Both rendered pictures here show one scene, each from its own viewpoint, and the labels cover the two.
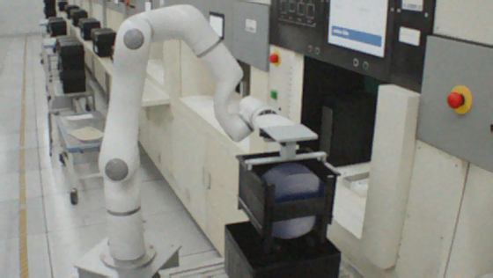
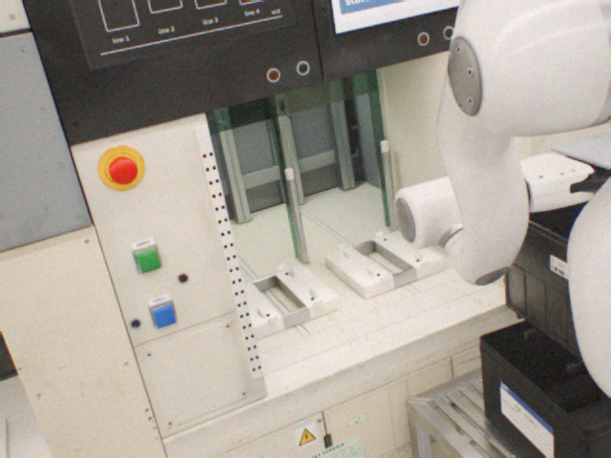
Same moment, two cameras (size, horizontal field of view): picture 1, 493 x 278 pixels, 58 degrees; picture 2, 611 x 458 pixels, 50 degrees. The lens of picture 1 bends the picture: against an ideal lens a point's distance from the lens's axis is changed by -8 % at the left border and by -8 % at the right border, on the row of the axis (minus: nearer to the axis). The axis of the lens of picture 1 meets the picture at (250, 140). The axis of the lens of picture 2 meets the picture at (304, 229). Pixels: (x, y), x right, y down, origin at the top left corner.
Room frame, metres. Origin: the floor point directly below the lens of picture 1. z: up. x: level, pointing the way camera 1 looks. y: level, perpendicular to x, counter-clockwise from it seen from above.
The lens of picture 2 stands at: (1.59, 0.81, 1.61)
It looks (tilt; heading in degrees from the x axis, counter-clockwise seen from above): 23 degrees down; 276
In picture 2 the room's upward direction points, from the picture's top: 10 degrees counter-clockwise
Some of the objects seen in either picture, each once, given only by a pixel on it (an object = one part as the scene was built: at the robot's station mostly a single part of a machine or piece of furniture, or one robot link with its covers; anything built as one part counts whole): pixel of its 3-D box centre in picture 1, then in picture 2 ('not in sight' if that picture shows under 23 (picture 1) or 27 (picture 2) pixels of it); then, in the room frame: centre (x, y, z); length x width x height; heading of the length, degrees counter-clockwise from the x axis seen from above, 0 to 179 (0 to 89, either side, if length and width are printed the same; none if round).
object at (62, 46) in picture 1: (71, 54); not in sight; (4.91, 1.94, 0.85); 0.30 x 0.28 x 0.26; 25
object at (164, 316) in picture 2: not in sight; (163, 315); (1.93, -0.09, 1.10); 0.03 x 0.02 x 0.03; 26
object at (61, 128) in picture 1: (90, 151); not in sight; (3.67, 1.35, 0.24); 0.97 x 0.52 x 0.48; 28
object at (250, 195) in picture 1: (285, 183); (600, 248); (1.24, -0.10, 1.12); 0.24 x 0.20 x 0.32; 111
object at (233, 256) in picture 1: (279, 262); (597, 393); (1.25, -0.10, 0.85); 0.28 x 0.28 x 0.17; 20
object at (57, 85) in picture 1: (73, 103); not in sight; (5.19, 2.07, 0.24); 0.94 x 0.53 x 0.48; 25
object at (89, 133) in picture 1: (86, 133); not in sight; (3.49, 1.30, 0.47); 0.31 x 0.23 x 0.02; 47
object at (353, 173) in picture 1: (366, 177); (278, 297); (1.81, -0.48, 0.89); 0.22 x 0.21 x 0.04; 116
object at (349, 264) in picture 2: not in sight; (382, 260); (1.56, -0.60, 0.89); 0.22 x 0.21 x 0.04; 116
